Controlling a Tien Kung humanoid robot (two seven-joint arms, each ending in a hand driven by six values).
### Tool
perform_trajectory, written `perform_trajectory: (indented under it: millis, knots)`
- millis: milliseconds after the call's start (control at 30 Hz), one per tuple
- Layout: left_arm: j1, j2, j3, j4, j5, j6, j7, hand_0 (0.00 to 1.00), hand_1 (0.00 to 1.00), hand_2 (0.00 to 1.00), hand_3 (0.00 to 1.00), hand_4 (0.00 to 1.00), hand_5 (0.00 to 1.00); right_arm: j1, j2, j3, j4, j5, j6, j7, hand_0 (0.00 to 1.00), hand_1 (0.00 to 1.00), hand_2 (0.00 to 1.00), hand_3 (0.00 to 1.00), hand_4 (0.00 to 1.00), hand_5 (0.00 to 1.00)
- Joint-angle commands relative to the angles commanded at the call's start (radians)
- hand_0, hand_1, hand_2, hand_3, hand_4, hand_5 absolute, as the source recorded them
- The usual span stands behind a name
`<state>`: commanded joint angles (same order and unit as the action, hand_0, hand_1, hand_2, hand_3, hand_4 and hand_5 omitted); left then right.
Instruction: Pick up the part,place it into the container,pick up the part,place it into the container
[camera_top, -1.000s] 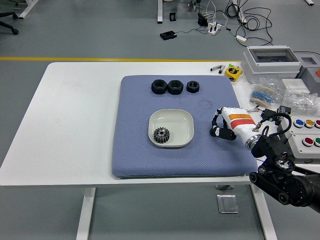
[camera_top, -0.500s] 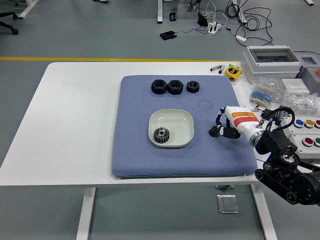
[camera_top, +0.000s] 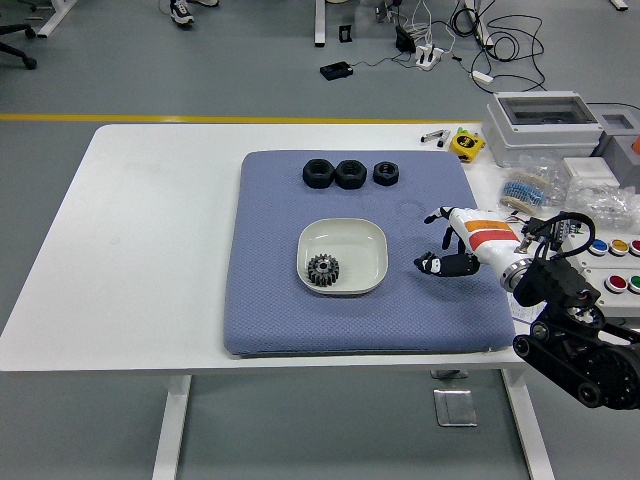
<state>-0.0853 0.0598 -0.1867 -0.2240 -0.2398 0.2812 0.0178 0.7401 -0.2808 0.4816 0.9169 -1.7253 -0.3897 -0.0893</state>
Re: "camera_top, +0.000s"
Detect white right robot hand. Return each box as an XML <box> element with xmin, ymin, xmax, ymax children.
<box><xmin>413</xmin><ymin>205</ymin><xmax>526</xmax><ymax>278</ymax></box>

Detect large dark metal gear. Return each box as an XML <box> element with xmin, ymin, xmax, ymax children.
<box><xmin>306</xmin><ymin>253</ymin><xmax>342</xmax><ymax>289</ymax></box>

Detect small white box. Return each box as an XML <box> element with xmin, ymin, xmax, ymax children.
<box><xmin>560</xmin><ymin>156</ymin><xmax>619</xmax><ymax>181</ymax></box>

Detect grey blue-yellow-red button box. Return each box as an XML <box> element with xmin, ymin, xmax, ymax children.
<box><xmin>569</xmin><ymin>233</ymin><xmax>640</xmax><ymax>275</ymax></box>

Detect small black hex nut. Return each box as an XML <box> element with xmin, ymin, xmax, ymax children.
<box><xmin>372</xmin><ymin>160</ymin><xmax>400</xmax><ymax>187</ymax></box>

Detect grey red-green button box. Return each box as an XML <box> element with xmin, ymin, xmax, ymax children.
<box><xmin>584</xmin><ymin>269</ymin><xmax>640</xmax><ymax>321</ymax></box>

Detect grey box with orange button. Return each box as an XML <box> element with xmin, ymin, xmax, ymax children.
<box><xmin>597</xmin><ymin>110</ymin><xmax>640</xmax><ymax>190</ymax></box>

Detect large black hex nut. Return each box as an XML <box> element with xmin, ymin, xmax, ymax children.
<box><xmin>333</xmin><ymin>159</ymin><xmax>367</xmax><ymax>190</ymax></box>
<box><xmin>301</xmin><ymin>158</ymin><xmax>335</xmax><ymax>190</ymax></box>

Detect black box on floor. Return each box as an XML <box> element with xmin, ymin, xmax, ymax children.
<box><xmin>319</xmin><ymin>61</ymin><xmax>355</xmax><ymax>81</ymax></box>

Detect blue resistor tape roll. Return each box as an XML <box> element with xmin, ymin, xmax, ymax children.
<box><xmin>499</xmin><ymin>169</ymin><xmax>551</xmax><ymax>209</ymax></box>

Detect purple white label card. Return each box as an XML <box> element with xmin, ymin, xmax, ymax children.
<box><xmin>507</xmin><ymin>292</ymin><xmax>544</xmax><ymax>322</ymax></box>

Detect small black circuit board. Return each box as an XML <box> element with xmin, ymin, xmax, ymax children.
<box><xmin>554</xmin><ymin>213</ymin><xmax>587</xmax><ymax>242</ymax></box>

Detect yellow tape measure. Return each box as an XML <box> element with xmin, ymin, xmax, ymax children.
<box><xmin>448</xmin><ymin>130</ymin><xmax>487</xmax><ymax>164</ymax></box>

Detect clear plastic bag of parts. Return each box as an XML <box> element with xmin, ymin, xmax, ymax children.
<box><xmin>564</xmin><ymin>178</ymin><xmax>640</xmax><ymax>229</ymax></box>

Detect white square dish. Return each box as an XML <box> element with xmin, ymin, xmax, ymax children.
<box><xmin>297</xmin><ymin>217</ymin><xmax>391</xmax><ymax>296</ymax></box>

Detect metal floor plate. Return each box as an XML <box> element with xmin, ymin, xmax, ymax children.
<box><xmin>432</xmin><ymin>388</ymin><xmax>478</xmax><ymax>427</ymax></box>

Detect white table leg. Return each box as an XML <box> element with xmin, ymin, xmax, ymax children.
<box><xmin>501</xmin><ymin>369</ymin><xmax>556</xmax><ymax>480</ymax></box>
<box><xmin>151</xmin><ymin>375</ymin><xmax>192</xmax><ymax>480</ymax></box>

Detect white power strip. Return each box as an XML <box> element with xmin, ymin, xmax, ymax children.
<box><xmin>414</xmin><ymin>43</ymin><xmax>445</xmax><ymax>71</ymax></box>

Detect black power adapter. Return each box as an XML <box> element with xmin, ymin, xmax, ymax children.
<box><xmin>394</xmin><ymin>24</ymin><xmax>416</xmax><ymax>53</ymax></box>

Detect blue-grey padded mat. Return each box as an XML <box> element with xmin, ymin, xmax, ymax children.
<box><xmin>222</xmin><ymin>149</ymin><xmax>517</xmax><ymax>357</ymax></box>

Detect white desk leg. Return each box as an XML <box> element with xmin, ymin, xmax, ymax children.
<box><xmin>313</xmin><ymin>0</ymin><xmax>330</xmax><ymax>48</ymax></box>

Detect person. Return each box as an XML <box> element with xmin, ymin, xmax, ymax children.
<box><xmin>168</xmin><ymin>0</ymin><xmax>220</xmax><ymax>27</ymax></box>

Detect black office chair base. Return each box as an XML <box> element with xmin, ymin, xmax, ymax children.
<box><xmin>0</xmin><ymin>0</ymin><xmax>39</xmax><ymax>70</ymax></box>

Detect black connector block with wires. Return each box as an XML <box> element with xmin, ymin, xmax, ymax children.
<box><xmin>504</xmin><ymin>213</ymin><xmax>549</xmax><ymax>237</ymax></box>

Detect grey enclosure with clear lid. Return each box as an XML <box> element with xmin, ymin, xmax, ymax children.
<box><xmin>481</xmin><ymin>90</ymin><xmax>606</xmax><ymax>167</ymax></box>

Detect black floor cables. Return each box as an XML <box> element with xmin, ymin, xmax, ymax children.
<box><xmin>449</xmin><ymin>0</ymin><xmax>549</xmax><ymax>94</ymax></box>

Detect thin black cable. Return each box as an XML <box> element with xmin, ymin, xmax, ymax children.
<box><xmin>349</xmin><ymin>49</ymin><xmax>420</xmax><ymax>69</ymax></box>

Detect white charging cables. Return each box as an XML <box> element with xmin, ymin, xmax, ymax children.
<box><xmin>407</xmin><ymin>0</ymin><xmax>456</xmax><ymax>56</ymax></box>

